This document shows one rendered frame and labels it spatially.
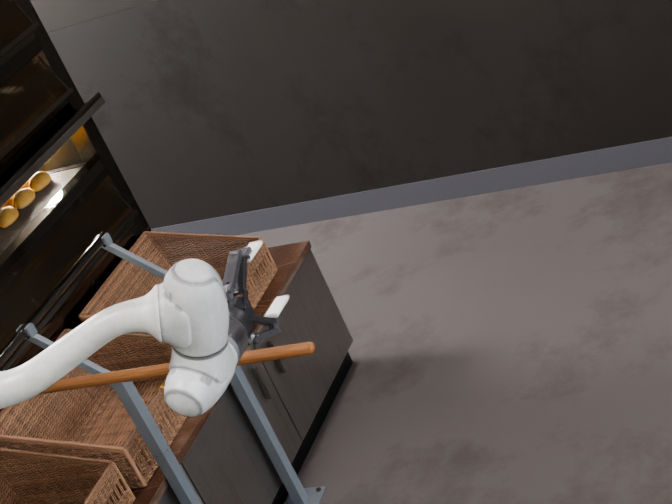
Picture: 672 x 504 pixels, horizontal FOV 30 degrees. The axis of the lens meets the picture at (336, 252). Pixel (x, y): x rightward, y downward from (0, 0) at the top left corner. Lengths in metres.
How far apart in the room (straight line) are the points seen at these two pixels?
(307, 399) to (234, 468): 0.56
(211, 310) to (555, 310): 2.84
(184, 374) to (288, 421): 2.26
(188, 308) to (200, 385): 0.16
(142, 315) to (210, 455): 1.90
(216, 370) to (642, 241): 3.09
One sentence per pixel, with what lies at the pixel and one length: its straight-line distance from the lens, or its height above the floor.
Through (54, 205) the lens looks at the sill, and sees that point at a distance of 4.48.
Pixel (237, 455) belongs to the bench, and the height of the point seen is 0.35.
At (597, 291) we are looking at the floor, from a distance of 4.90.
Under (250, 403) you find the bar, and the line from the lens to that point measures 4.19.
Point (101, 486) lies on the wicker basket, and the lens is 3.71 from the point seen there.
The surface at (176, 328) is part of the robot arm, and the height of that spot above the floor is 1.63.
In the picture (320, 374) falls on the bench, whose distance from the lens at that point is 4.73.
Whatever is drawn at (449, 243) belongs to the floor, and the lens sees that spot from 5.60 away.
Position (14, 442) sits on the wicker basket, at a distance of 3.99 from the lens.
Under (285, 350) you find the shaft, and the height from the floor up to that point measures 1.19.
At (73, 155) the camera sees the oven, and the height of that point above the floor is 1.22.
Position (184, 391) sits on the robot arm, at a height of 1.51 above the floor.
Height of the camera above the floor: 2.57
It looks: 26 degrees down
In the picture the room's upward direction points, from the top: 24 degrees counter-clockwise
